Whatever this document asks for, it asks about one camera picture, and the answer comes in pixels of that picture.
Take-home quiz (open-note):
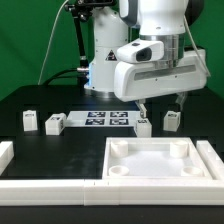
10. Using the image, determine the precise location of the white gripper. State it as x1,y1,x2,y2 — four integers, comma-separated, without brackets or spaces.
114,51,207,119

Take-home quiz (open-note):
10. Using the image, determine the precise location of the white square table top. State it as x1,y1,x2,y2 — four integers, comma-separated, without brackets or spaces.
102,137,212,180

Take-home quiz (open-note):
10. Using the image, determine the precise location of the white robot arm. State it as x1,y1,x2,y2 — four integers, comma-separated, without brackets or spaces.
84,0,209,108

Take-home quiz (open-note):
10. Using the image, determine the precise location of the fiducial marker sheet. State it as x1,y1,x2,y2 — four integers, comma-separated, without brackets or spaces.
65,111,140,127

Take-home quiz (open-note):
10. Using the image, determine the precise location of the white U-shaped obstacle fence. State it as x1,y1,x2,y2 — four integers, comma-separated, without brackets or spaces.
0,140,224,206

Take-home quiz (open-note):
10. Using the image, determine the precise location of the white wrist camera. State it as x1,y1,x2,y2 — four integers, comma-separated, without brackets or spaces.
117,39,165,64

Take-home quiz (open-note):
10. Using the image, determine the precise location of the black cable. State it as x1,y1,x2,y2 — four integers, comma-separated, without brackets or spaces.
44,67,90,86

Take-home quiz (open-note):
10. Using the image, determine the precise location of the white cable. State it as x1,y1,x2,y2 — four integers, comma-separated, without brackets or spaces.
37,0,71,86

